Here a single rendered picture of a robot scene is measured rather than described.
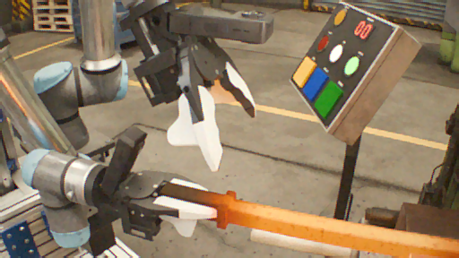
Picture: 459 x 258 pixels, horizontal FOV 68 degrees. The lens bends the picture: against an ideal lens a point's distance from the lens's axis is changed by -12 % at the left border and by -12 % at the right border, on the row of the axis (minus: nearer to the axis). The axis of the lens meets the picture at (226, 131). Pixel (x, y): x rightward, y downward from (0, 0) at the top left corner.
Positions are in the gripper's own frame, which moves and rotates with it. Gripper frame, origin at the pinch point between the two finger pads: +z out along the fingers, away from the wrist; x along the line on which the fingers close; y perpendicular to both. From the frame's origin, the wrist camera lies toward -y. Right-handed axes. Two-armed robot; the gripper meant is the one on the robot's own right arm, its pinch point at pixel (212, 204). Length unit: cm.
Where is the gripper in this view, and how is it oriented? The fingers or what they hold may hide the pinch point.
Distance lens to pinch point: 54.2
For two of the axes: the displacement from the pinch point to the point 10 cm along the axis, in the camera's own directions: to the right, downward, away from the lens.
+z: 9.5, 1.6, -2.9
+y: -0.1, 8.9, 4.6
